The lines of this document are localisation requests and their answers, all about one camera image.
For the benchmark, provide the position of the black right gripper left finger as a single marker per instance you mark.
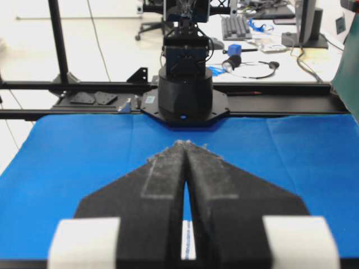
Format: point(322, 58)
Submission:
point(133, 222)

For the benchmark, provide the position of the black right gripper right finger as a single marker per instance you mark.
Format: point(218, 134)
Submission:
point(251, 223)

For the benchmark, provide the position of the blue white striped towel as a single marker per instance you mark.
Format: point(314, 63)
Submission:
point(188, 250)

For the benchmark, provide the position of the blue table mat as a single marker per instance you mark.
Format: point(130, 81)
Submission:
point(66, 157)

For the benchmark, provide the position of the black headset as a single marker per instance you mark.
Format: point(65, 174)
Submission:
point(236, 67)

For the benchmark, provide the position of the blue cube block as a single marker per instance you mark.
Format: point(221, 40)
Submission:
point(234, 49)

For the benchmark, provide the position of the green backdrop sheet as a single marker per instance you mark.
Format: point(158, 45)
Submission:
point(345, 81)

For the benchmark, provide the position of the grey computer keyboard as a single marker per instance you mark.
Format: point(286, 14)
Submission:
point(235, 29)

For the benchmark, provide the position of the black office chair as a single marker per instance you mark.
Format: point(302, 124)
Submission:
point(164, 26)

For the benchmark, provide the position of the black monitor stand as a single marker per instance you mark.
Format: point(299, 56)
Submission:
point(308, 23)

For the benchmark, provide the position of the black aluminium frame rail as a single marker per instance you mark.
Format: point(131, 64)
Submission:
point(245, 99)

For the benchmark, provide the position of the black vertical frame post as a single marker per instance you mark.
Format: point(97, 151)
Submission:
point(65, 76)

